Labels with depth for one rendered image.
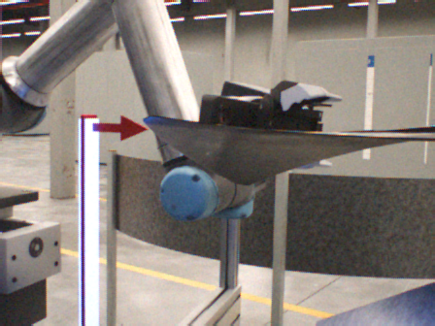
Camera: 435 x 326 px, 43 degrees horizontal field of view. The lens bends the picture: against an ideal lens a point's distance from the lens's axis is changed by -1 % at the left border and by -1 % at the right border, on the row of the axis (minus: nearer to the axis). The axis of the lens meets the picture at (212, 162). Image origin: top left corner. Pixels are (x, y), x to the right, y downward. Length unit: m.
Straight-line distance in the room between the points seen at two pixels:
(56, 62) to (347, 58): 5.92
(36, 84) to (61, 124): 6.09
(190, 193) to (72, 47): 0.41
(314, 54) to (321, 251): 4.91
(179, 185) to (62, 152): 6.47
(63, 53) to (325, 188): 1.42
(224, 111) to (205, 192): 0.12
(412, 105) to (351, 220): 4.38
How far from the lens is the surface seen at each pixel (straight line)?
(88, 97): 11.50
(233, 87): 1.08
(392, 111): 6.60
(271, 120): 0.69
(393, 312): 0.47
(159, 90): 0.77
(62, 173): 7.21
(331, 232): 2.25
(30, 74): 1.07
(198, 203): 0.73
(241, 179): 0.60
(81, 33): 1.01
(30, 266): 0.97
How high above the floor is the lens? 1.20
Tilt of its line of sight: 6 degrees down
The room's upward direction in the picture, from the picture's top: 1 degrees clockwise
